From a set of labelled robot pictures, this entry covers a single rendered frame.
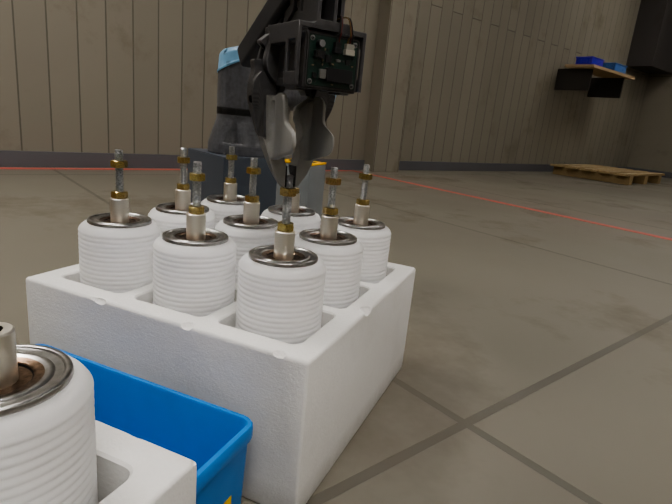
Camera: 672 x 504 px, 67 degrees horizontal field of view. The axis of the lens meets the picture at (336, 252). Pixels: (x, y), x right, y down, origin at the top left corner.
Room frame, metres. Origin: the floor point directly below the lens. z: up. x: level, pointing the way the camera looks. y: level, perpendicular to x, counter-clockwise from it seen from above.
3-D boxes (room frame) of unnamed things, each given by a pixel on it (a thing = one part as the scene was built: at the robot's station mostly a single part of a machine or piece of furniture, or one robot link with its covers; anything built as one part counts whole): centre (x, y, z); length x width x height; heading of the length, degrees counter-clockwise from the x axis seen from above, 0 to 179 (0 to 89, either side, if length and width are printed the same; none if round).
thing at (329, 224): (0.64, 0.01, 0.26); 0.02 x 0.02 x 0.03
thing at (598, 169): (5.85, -2.99, 0.06); 1.26 x 0.84 x 0.11; 131
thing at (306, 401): (0.68, 0.12, 0.09); 0.39 x 0.39 x 0.18; 68
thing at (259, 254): (0.53, 0.06, 0.25); 0.08 x 0.08 x 0.01
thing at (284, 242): (0.53, 0.06, 0.26); 0.02 x 0.02 x 0.03
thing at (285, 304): (0.53, 0.06, 0.16); 0.10 x 0.10 x 0.18
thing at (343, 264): (0.64, 0.01, 0.16); 0.10 x 0.10 x 0.18
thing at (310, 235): (0.64, 0.01, 0.25); 0.08 x 0.08 x 0.01
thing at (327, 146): (0.53, 0.03, 0.38); 0.06 x 0.03 x 0.09; 34
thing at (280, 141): (0.51, 0.06, 0.38); 0.06 x 0.03 x 0.09; 34
